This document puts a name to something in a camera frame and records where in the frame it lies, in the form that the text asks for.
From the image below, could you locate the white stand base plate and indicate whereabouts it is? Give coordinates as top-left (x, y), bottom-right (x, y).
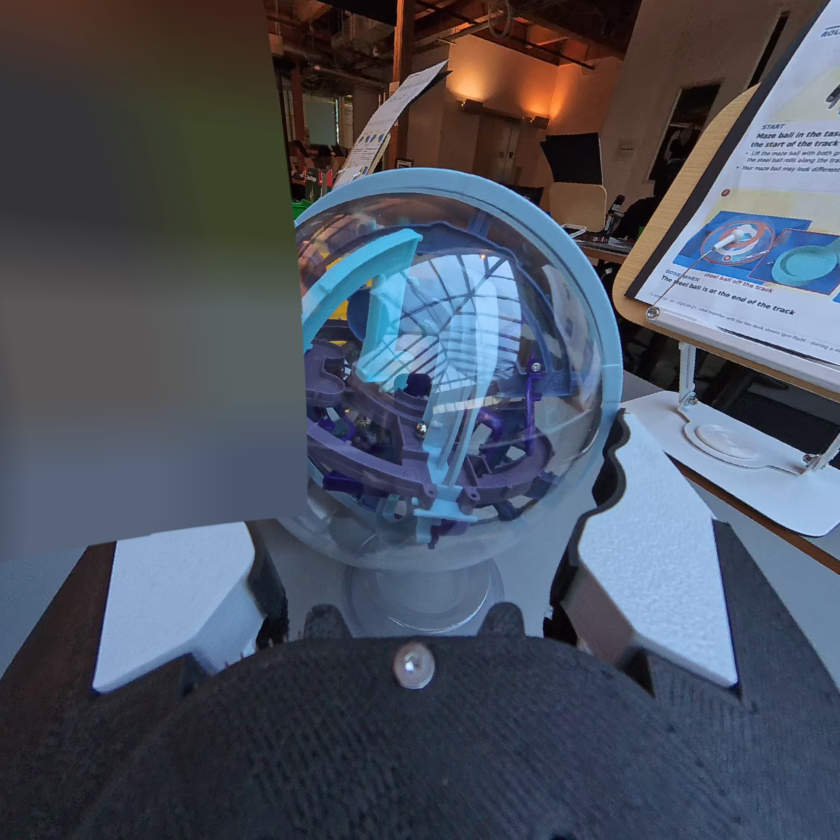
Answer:
top-left (620, 341), bottom-right (840, 539)

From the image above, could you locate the printed instruction sheet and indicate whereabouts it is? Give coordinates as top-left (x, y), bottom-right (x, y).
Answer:
top-left (626, 0), bottom-right (840, 368)

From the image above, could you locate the paper instruction stand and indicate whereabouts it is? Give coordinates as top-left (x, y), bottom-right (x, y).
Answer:
top-left (341, 59), bottom-right (454, 191)

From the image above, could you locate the black wall poster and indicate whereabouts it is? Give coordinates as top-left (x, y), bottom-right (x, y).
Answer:
top-left (646, 82), bottom-right (723, 185)

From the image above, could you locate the clear maze ball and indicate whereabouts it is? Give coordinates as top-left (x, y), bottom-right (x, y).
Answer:
top-left (292, 167), bottom-right (623, 572)

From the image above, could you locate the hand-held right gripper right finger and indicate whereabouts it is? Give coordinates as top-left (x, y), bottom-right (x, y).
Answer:
top-left (543, 407), bottom-right (739, 689)

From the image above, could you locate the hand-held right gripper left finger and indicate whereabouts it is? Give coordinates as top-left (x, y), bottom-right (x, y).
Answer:
top-left (91, 521), bottom-right (291, 695)

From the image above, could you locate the clear plastic ball stand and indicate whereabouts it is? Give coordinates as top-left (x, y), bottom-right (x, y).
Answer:
top-left (344, 561), bottom-right (506, 634)

